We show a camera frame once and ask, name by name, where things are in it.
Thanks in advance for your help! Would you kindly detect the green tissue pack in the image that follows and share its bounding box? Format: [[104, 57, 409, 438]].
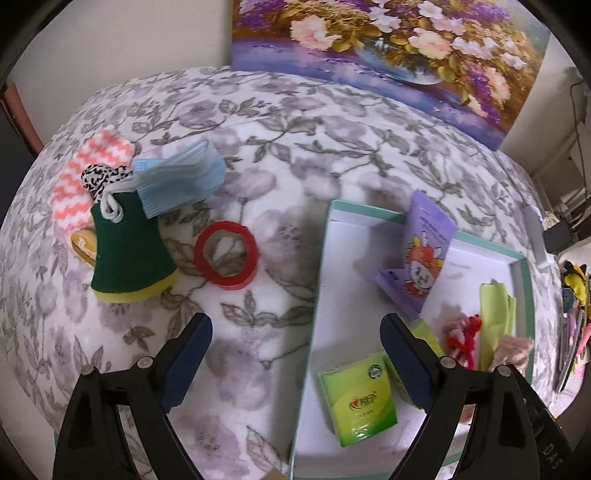
[[318, 353, 398, 448]]

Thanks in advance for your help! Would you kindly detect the pink lace white sock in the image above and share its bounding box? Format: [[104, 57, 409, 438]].
[[489, 335, 535, 375]]

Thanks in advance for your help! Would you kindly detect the green yellow sponge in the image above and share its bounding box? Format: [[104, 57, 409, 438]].
[[91, 191, 178, 304]]

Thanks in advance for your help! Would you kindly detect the yellow round tin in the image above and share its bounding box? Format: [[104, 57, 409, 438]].
[[70, 229, 97, 268]]

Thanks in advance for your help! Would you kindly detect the pink white zigzag sock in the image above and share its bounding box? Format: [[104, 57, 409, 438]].
[[49, 126, 134, 235]]

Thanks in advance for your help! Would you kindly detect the light blue face mask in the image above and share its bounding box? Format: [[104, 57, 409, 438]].
[[131, 139, 226, 219]]

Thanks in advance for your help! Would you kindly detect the black white leopard scrunchie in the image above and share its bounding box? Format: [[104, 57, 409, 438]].
[[81, 164, 132, 203]]

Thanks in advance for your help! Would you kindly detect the teal white shallow box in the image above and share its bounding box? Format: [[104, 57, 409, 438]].
[[287, 199, 537, 480]]

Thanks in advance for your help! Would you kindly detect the lime green cloth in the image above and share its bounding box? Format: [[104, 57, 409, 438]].
[[479, 282, 517, 370]]

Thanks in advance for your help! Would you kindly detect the red tape roll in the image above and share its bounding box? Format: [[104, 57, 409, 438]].
[[192, 221, 259, 290]]

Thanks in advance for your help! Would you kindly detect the purple cartoon tube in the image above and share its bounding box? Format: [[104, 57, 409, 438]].
[[374, 190, 457, 320]]

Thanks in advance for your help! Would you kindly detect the yellow plush toy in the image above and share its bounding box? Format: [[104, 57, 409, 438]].
[[562, 260, 588, 306]]

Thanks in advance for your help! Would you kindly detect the white power strip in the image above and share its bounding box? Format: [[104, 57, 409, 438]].
[[522, 205, 550, 267]]

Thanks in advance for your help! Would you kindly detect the black power adapter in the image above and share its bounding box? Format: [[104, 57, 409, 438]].
[[543, 220, 578, 255]]

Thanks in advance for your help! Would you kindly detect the floral fleece blanket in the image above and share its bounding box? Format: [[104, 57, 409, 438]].
[[1, 67, 539, 479]]

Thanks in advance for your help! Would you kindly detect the floral painting canvas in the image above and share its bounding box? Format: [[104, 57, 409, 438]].
[[230, 0, 550, 150]]

